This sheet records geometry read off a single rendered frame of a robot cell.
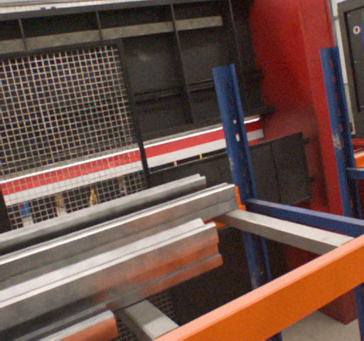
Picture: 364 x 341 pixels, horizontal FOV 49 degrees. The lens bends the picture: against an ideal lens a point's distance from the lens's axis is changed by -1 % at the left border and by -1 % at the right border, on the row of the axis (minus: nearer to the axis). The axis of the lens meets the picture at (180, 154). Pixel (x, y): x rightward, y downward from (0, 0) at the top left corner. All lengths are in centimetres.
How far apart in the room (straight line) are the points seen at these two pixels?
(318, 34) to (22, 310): 238
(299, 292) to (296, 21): 215
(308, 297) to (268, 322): 8
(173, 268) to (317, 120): 205
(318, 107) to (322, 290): 203
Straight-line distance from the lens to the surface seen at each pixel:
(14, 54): 175
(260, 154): 244
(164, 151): 265
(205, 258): 68
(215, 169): 228
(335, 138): 131
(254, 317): 59
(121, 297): 63
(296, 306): 64
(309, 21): 265
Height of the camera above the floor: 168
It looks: 8 degrees down
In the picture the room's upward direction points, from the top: 11 degrees counter-clockwise
